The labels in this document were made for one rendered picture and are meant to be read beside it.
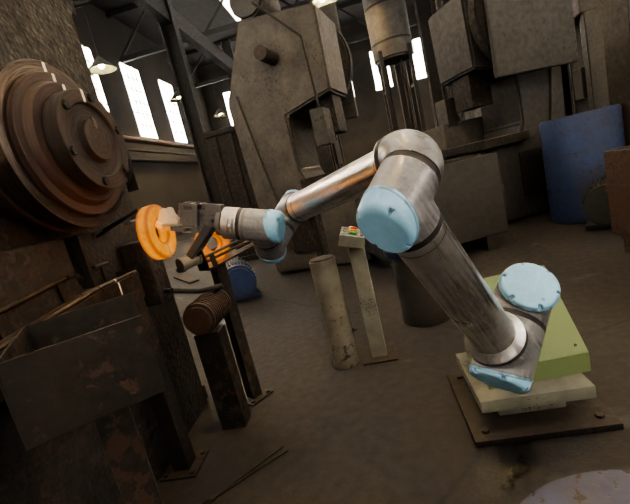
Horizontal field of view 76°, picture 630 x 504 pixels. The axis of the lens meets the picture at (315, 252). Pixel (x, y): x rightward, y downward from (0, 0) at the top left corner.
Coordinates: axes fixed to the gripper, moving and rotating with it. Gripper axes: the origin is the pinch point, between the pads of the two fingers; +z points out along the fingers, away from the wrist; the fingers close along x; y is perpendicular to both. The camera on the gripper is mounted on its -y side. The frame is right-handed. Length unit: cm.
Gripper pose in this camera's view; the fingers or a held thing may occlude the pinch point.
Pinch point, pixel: (155, 225)
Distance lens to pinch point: 124.0
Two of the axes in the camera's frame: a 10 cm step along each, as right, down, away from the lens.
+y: 0.5, -9.8, -2.0
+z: -9.9, -0.7, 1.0
